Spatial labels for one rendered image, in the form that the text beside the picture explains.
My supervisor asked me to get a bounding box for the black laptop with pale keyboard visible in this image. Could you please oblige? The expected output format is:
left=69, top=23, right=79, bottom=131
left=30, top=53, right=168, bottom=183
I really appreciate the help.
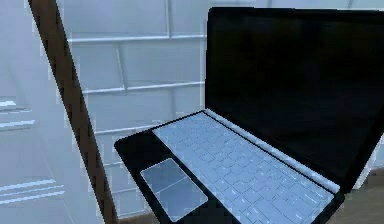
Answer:
left=113, top=6, right=384, bottom=224

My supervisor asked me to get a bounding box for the brown wooden post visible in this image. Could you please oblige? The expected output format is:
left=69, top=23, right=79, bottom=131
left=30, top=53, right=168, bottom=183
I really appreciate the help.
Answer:
left=27, top=0, right=120, bottom=224

